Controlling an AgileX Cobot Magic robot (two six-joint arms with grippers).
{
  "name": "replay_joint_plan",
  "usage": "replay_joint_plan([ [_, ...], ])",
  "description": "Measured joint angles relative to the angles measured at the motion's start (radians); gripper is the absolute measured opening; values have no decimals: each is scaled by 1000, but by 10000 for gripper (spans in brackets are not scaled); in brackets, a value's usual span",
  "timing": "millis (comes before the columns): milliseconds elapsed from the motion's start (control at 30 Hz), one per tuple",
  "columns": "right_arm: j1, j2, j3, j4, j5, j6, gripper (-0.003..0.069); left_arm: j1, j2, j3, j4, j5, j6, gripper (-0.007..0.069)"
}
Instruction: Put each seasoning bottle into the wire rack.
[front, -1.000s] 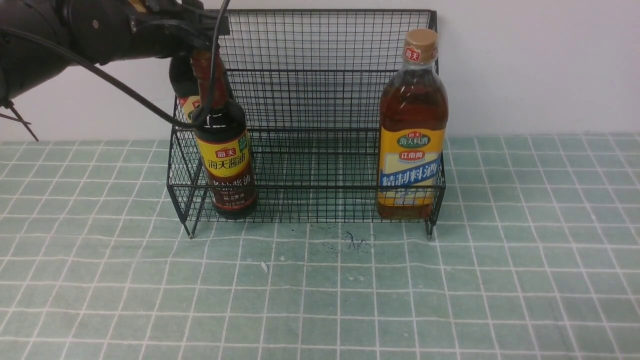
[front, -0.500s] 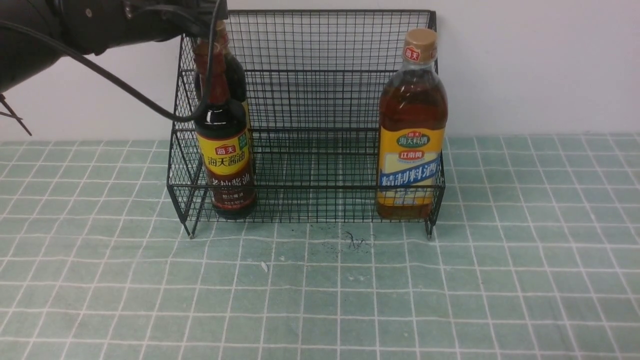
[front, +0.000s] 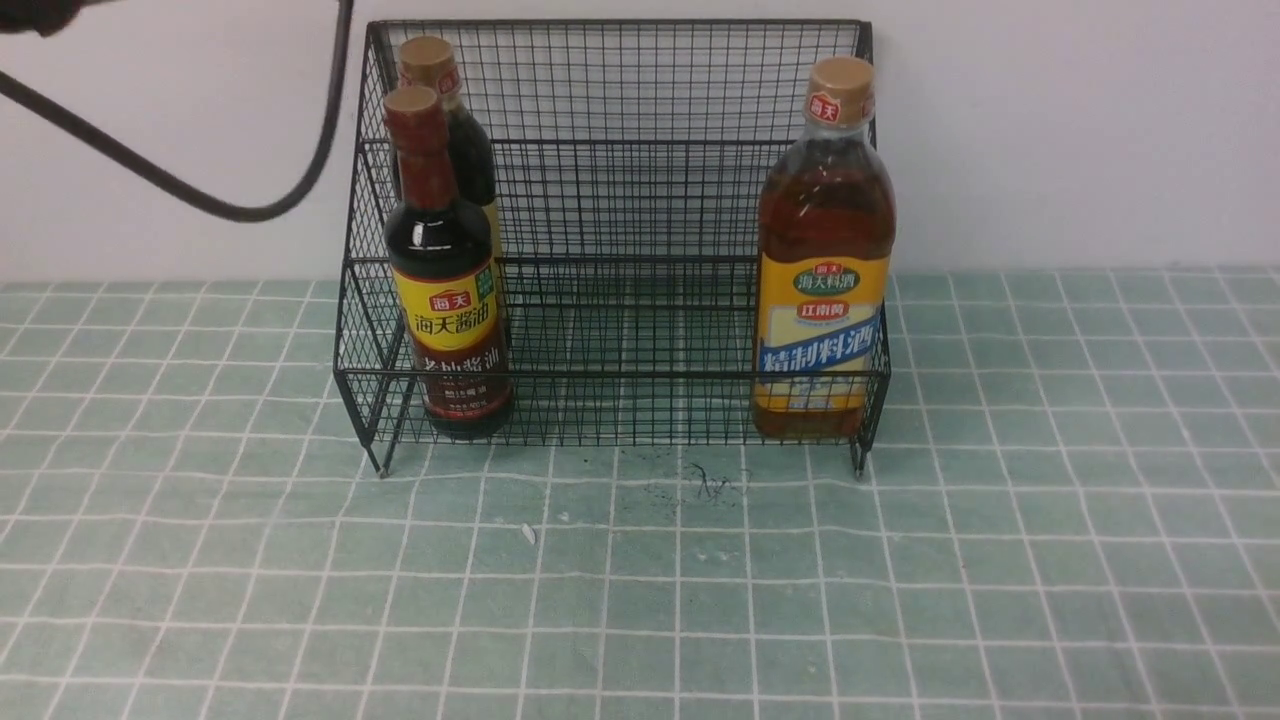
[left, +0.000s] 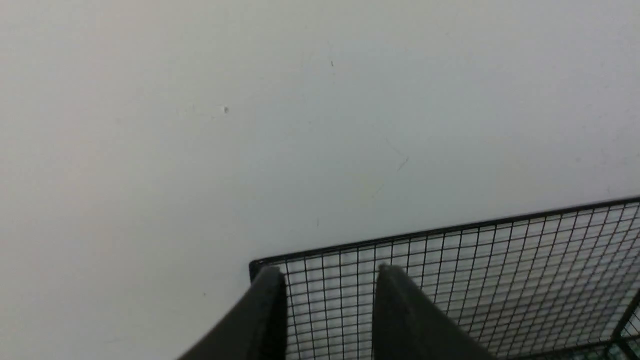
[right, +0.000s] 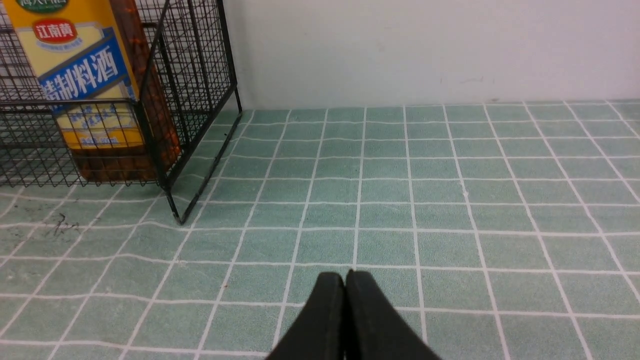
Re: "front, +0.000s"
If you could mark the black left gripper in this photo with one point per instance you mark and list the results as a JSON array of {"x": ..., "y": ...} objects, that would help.
[{"x": 43, "y": 18}]

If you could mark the dark vinegar bottle gold cap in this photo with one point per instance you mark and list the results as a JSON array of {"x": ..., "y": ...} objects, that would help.
[{"x": 429, "y": 61}]

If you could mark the dark soy sauce bottle red neck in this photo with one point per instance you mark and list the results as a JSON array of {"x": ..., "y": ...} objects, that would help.
[{"x": 442, "y": 263}]

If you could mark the amber cooking wine bottle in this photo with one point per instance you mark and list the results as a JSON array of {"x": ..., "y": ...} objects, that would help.
[{"x": 827, "y": 223}]

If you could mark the green checkered tablecloth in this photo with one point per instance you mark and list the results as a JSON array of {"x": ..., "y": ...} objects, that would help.
[{"x": 1070, "y": 513}]

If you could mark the black wire mesh shelf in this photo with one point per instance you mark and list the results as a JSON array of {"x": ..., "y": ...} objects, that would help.
[{"x": 629, "y": 156}]

